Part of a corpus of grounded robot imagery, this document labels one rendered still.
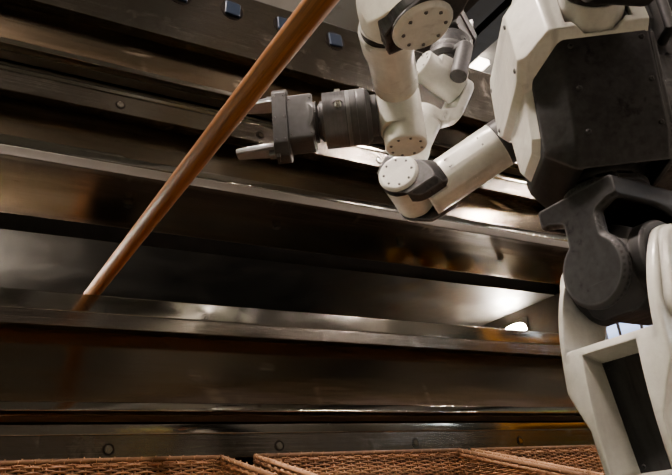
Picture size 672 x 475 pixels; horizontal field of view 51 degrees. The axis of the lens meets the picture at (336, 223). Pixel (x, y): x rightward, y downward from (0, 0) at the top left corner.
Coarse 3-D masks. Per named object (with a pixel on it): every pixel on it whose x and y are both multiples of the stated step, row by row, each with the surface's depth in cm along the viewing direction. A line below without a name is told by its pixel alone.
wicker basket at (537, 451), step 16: (480, 448) 175; (496, 448) 177; (512, 448) 179; (528, 448) 182; (544, 448) 185; (560, 448) 188; (576, 448) 191; (592, 448) 194; (544, 464) 153; (560, 464) 185; (576, 464) 188; (592, 464) 190
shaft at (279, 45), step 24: (312, 0) 71; (336, 0) 70; (288, 24) 75; (312, 24) 73; (288, 48) 76; (264, 72) 80; (240, 96) 85; (216, 120) 90; (240, 120) 89; (216, 144) 94; (192, 168) 99; (168, 192) 106; (144, 216) 115; (120, 264) 131; (96, 288) 142
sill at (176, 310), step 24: (0, 288) 136; (96, 312) 144; (120, 312) 146; (144, 312) 149; (168, 312) 151; (192, 312) 154; (216, 312) 157; (240, 312) 160; (264, 312) 163; (288, 312) 166; (432, 336) 186; (456, 336) 190; (480, 336) 194; (504, 336) 199; (528, 336) 203; (552, 336) 208
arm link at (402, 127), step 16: (352, 96) 106; (368, 96) 107; (416, 96) 108; (352, 112) 105; (368, 112) 106; (384, 112) 106; (400, 112) 106; (416, 112) 106; (352, 128) 106; (368, 128) 106; (384, 128) 107; (400, 128) 105; (416, 128) 105; (368, 144) 109; (400, 144) 106; (416, 144) 106
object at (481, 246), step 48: (0, 144) 132; (0, 192) 141; (48, 192) 143; (96, 192) 146; (144, 192) 149; (192, 192) 151; (240, 192) 155; (240, 240) 171; (288, 240) 175; (336, 240) 179; (384, 240) 183; (432, 240) 187; (480, 240) 192; (528, 240) 197
